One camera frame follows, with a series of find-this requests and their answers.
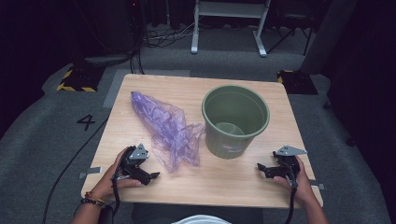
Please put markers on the purple plastic bag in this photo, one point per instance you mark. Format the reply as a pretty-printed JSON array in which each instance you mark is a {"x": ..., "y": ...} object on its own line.
[{"x": 168, "y": 130}]

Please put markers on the green plastic bin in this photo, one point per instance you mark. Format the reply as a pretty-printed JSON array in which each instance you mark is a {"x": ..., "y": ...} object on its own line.
[{"x": 234, "y": 121}]

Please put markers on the black yellow striped base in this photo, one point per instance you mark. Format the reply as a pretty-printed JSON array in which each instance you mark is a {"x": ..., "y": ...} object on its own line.
[
  {"x": 80, "y": 79},
  {"x": 297, "y": 82}
]

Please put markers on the person's white shirt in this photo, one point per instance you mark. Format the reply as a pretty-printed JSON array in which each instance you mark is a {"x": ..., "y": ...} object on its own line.
[{"x": 202, "y": 219}]

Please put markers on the person's right hand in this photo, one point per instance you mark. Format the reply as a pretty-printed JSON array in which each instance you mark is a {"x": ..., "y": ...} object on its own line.
[{"x": 301, "y": 183}]

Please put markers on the black folding stand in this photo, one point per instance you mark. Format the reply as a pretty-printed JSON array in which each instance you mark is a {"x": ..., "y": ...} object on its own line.
[{"x": 292, "y": 31}]

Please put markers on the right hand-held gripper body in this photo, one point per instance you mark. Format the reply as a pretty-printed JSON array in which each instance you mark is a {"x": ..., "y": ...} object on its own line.
[{"x": 288, "y": 163}]

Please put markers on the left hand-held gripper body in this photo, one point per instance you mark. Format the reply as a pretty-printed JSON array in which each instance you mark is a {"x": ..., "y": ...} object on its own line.
[{"x": 133, "y": 161}]

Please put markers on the person's dark trousers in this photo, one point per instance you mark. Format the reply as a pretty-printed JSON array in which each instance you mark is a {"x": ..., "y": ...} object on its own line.
[{"x": 243, "y": 216}]

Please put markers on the grey column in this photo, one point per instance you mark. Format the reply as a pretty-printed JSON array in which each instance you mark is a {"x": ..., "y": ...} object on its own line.
[{"x": 327, "y": 37}]

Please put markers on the grey tape strip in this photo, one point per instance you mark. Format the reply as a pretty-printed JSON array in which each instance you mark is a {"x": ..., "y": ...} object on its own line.
[
  {"x": 91, "y": 172},
  {"x": 319, "y": 186}
]

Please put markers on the white metal stand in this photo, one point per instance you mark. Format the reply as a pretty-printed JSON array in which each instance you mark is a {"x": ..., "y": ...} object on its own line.
[{"x": 229, "y": 12}]

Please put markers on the person's left hand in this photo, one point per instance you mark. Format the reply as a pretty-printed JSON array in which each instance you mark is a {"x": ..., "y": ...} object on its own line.
[{"x": 107, "y": 183}]

